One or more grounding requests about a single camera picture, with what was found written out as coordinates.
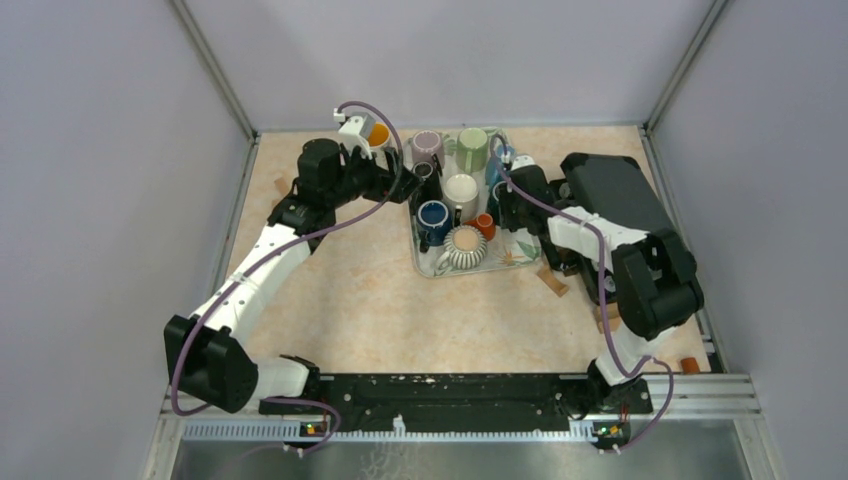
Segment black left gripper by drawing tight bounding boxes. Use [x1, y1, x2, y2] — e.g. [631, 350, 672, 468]
[326, 140, 423, 208]

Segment light blue dotted mug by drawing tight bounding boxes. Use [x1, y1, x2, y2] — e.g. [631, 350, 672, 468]
[484, 143, 516, 188]

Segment dark green mug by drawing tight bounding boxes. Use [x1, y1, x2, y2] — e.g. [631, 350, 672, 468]
[486, 181, 507, 225]

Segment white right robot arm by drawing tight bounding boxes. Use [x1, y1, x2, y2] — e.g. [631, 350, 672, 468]
[499, 153, 704, 412]

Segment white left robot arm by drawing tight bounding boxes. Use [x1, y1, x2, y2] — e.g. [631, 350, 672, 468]
[164, 138, 423, 416]

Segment black octagonal mug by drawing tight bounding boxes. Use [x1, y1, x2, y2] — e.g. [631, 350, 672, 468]
[409, 161, 443, 215]

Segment navy blue mug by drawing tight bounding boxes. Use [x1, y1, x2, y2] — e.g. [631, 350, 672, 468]
[415, 200, 453, 253]

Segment lilac mug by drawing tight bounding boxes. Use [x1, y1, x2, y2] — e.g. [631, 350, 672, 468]
[410, 130, 445, 166]

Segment white ribbed mug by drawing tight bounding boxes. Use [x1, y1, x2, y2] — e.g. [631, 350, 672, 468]
[442, 173, 479, 224]

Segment grey striped mug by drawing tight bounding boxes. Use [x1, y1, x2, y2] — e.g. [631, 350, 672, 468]
[434, 225, 488, 276]

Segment light green mug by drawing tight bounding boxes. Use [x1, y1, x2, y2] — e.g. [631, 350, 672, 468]
[454, 127, 489, 174]

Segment small orange cup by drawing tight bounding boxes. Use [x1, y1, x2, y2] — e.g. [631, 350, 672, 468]
[467, 213, 497, 242]

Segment floral white serving tray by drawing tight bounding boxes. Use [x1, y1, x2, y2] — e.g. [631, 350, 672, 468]
[404, 127, 543, 278]

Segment light wooden block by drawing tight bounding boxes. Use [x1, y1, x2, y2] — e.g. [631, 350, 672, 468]
[536, 266, 570, 297]

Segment black poker chip case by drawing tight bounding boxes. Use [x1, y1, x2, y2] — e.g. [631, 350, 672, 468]
[560, 152, 698, 306]

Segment tan wooden block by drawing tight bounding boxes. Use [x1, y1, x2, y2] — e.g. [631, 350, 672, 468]
[274, 177, 291, 198]

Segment stacked wooden blocks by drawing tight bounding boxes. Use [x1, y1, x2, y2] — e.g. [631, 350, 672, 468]
[593, 302, 624, 335]

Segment small orange cylinder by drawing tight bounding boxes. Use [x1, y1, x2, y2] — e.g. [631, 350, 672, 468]
[680, 357, 701, 375]

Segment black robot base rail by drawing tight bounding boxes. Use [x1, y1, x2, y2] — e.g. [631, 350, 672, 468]
[258, 370, 654, 435]

